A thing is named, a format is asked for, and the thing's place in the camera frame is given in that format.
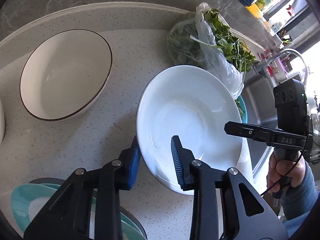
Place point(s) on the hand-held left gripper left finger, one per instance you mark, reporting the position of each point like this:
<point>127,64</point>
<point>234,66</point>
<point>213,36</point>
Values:
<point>133,162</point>

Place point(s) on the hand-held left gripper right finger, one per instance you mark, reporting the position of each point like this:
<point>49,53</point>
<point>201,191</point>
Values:
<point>177,165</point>

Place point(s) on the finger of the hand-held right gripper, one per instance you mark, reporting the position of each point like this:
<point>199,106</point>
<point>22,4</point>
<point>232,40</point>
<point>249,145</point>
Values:
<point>247,131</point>

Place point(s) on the large white bowl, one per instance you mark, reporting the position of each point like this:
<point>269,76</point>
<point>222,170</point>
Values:
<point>190,110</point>

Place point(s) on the floral brown-rimmed bowl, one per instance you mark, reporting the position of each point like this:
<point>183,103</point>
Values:
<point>65,77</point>

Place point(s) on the small teal floral plate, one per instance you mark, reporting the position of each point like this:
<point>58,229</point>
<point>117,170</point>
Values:
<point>20,200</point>

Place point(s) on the person's right forearm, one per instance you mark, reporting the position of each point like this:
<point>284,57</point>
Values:
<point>302,205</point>

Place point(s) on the person's right hand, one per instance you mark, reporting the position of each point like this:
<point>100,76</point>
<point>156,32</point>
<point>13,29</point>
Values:
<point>287,171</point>

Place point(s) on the teal basin of greens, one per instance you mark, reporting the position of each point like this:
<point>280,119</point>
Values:
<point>243,110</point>

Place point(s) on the stainless steel sink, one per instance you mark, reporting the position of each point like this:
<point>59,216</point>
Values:
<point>260,110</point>

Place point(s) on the chrome faucet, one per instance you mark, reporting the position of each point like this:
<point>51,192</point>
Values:
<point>262,66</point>

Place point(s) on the white spray bottle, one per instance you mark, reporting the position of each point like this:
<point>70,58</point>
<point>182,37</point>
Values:
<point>277,27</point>

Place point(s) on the clear plastic bag of greens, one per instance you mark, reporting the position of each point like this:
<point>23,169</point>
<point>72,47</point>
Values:
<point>212,42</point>

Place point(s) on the yellow detergent bottle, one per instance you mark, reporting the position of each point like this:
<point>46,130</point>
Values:
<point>257,8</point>

